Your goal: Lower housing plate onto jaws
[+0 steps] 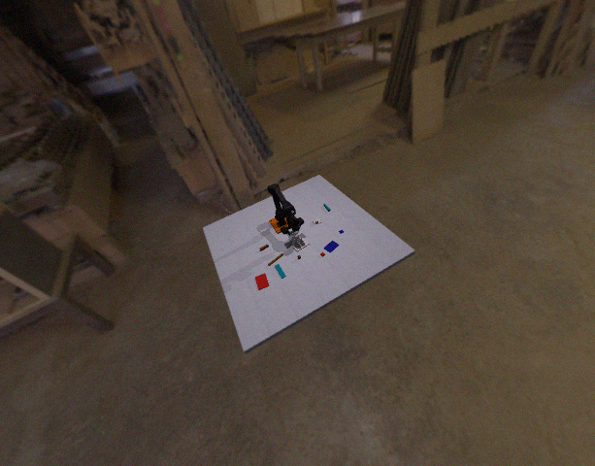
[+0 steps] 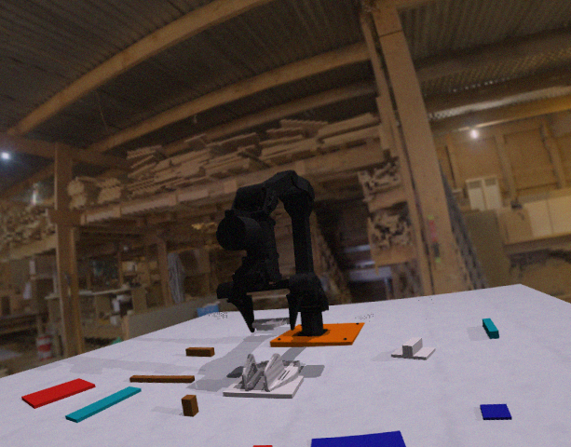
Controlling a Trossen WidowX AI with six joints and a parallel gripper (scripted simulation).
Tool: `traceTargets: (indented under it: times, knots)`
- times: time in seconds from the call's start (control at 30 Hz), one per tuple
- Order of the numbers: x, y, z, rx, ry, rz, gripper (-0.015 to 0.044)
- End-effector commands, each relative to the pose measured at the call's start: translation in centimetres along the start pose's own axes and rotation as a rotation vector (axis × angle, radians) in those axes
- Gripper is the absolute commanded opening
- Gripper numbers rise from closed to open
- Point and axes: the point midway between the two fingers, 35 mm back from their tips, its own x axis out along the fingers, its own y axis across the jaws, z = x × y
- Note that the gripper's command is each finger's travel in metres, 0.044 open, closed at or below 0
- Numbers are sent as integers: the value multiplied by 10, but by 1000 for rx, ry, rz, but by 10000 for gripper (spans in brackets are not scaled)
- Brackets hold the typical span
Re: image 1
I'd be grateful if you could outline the red flat bar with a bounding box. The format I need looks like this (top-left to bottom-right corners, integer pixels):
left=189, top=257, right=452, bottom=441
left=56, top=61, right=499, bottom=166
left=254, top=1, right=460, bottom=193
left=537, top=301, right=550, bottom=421
left=255, top=274, right=269, bottom=290

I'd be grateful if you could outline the teal flat bar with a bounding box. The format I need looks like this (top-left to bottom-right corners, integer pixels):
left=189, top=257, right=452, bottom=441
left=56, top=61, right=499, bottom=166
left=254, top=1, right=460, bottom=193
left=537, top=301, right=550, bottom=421
left=275, top=264, right=286, bottom=279

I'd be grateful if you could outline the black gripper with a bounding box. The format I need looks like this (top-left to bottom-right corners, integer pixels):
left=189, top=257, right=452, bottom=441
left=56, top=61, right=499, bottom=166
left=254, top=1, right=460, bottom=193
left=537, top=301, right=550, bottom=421
left=281, top=217, right=304, bottom=236

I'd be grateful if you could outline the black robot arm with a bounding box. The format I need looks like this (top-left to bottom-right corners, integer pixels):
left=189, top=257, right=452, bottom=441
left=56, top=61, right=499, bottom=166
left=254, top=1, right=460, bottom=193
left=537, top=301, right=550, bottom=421
left=267, top=183, right=301, bottom=232

